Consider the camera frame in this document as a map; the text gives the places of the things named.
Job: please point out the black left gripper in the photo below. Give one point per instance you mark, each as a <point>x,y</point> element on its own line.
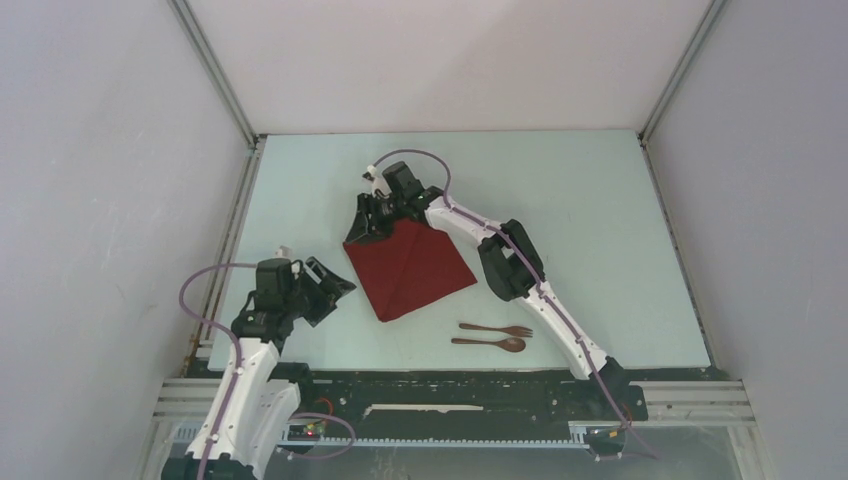
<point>327,291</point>

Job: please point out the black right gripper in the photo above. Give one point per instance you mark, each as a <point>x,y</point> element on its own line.
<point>365,204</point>

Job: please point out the red cloth napkin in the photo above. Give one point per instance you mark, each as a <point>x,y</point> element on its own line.
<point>413,268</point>

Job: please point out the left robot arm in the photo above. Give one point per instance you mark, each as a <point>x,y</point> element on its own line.
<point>250,409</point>

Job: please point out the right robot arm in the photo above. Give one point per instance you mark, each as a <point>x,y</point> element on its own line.
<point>513,271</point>

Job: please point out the brown wooden fork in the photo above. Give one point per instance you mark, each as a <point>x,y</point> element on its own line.
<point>513,331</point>

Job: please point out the brown wooden spoon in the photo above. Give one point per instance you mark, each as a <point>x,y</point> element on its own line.
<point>508,344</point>

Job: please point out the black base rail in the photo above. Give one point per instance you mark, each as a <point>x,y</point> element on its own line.
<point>480,409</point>

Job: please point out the left aluminium frame post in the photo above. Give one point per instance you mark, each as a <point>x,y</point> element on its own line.
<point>204,50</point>

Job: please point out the aluminium frame post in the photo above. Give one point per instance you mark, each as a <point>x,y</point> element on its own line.
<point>706,25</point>
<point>204,50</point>

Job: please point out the right aluminium frame post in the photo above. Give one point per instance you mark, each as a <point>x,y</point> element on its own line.
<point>706,25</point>

